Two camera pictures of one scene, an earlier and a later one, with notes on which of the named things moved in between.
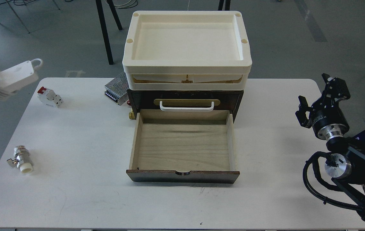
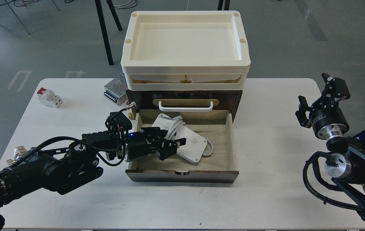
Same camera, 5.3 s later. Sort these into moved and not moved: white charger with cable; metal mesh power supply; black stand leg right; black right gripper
Moved: white charger with cable
Not moved: black right gripper; black stand leg right; metal mesh power supply
